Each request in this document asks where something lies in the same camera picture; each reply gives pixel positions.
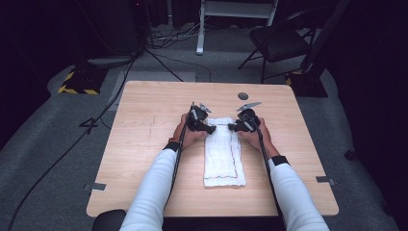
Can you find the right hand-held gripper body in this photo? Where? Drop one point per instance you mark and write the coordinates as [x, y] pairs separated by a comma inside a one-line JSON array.
[[250, 120]]

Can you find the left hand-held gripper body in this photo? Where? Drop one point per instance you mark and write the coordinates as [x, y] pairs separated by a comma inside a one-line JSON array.
[[196, 117]]

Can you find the white towel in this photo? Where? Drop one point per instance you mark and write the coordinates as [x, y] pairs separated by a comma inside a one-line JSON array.
[[223, 154]]

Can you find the person's left hand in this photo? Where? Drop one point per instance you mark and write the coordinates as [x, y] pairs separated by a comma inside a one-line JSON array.
[[189, 137]]

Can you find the person's right hand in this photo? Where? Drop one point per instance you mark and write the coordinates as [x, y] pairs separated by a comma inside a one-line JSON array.
[[258, 138]]

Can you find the red wrist band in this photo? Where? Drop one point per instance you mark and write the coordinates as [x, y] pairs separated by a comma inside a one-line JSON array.
[[173, 140]]

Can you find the black stand with striped base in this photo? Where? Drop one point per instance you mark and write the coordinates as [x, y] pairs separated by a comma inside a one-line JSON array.
[[309, 83]]

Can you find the black folding chair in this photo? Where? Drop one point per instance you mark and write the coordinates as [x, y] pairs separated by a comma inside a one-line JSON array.
[[279, 43]]

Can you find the grey tape strip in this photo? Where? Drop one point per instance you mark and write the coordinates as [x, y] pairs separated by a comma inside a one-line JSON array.
[[325, 180], [96, 186]]

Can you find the grey stand foot plate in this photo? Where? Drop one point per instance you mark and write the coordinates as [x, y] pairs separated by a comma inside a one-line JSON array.
[[109, 61]]

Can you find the small dark floor object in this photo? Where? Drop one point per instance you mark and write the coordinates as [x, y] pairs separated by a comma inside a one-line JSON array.
[[349, 155]]

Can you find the black equipment case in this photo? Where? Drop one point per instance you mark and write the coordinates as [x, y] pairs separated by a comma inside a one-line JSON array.
[[115, 29]]

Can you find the black yellow striped stand base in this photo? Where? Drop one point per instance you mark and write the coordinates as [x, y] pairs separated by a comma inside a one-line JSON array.
[[81, 82]]

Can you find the white desk frame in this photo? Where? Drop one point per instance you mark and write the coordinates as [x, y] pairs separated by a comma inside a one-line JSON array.
[[234, 9]]

